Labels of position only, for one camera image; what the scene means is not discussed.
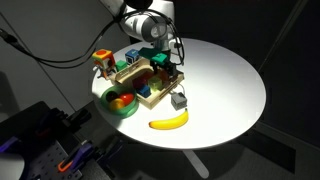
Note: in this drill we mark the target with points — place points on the white table leg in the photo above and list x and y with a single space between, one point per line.
196 163

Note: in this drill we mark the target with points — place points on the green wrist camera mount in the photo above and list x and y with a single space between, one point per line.
153 55

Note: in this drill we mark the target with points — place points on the magenta block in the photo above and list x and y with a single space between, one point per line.
146 76

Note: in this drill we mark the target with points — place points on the dark green cube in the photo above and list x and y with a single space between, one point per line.
121 65

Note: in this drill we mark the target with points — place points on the yellow banana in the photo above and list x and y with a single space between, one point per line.
166 124

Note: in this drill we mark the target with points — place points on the lime green cube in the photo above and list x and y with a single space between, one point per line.
155 84

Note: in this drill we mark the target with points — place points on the grey cube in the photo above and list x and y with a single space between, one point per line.
178 101

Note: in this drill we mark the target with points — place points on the small white wrist box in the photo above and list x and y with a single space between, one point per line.
173 45

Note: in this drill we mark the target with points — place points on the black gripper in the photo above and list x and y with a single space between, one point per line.
165 65

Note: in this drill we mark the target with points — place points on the yellow peach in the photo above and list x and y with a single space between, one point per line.
117 104

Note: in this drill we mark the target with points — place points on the red tomato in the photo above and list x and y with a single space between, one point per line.
126 98

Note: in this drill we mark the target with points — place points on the purple orange clamp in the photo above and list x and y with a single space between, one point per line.
80 155
48 121

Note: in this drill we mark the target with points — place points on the multicoloured picture cube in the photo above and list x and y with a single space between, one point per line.
103 56

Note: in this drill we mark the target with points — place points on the wooden tray box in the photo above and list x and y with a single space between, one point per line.
156 100

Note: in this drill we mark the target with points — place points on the green bowl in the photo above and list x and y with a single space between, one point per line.
129 111

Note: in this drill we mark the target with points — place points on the black perforated breadboard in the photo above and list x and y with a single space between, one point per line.
43 156

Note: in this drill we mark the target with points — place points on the white rounded object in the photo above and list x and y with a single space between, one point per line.
10 170

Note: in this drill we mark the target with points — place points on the magenta cube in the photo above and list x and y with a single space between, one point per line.
138 83

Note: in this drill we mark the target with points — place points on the dark purple plum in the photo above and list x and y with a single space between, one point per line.
111 96

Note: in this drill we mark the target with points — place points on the blue white picture cube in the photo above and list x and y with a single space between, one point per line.
131 56

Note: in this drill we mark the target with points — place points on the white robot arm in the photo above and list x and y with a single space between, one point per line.
143 26

